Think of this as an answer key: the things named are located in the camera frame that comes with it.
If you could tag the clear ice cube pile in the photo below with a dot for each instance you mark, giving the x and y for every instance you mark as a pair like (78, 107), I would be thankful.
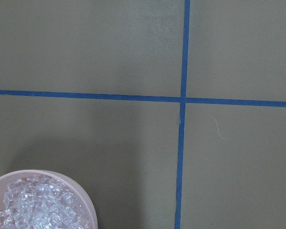
(41, 203)

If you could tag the pink plastic bowl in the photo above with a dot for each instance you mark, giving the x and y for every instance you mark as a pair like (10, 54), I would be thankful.
(80, 193)

